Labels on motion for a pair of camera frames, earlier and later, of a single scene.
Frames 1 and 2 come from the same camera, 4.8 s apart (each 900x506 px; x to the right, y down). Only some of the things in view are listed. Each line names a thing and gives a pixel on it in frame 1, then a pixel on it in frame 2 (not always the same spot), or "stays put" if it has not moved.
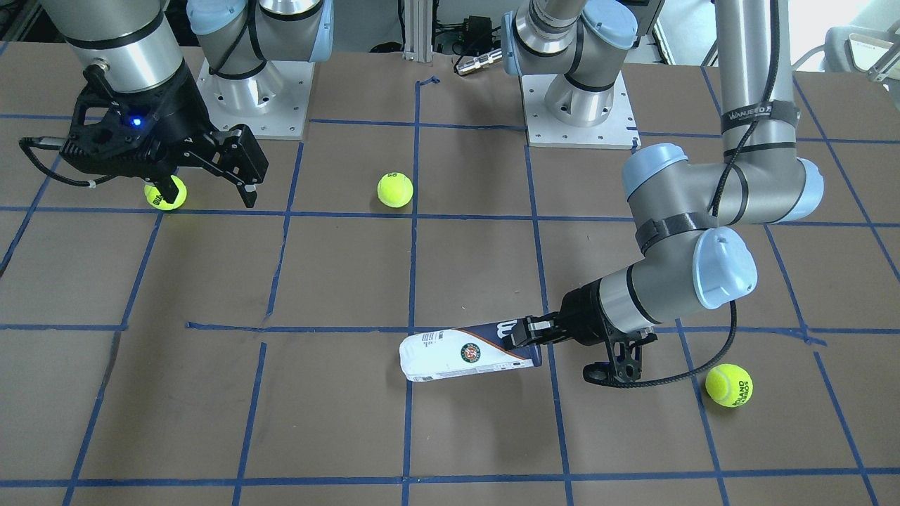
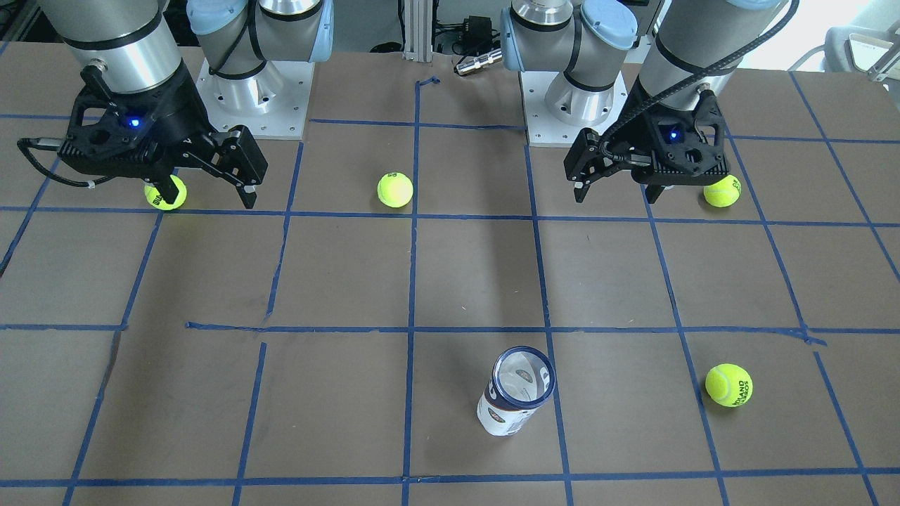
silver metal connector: [466, 63] stays put
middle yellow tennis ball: [395, 190] stays put
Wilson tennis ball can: [444, 353] → [522, 378]
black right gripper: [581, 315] → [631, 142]
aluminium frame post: [418, 24] stays put
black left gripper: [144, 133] stays put
